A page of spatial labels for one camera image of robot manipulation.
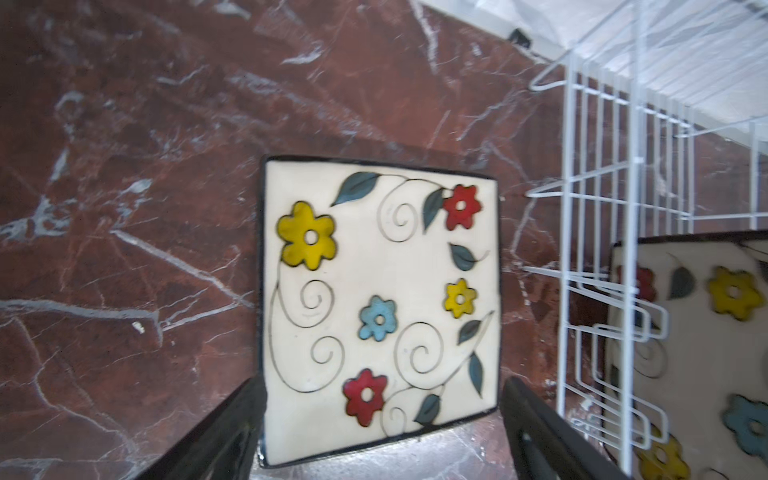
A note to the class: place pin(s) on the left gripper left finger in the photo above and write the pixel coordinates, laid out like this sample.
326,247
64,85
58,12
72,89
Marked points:
223,445

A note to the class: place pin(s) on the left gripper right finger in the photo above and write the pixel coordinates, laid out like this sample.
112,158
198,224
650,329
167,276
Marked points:
543,445

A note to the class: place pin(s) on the black square floral plate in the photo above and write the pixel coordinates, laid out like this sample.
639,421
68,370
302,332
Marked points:
382,309
700,378

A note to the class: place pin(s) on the white wire dish rack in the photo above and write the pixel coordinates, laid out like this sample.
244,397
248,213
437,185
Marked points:
664,134

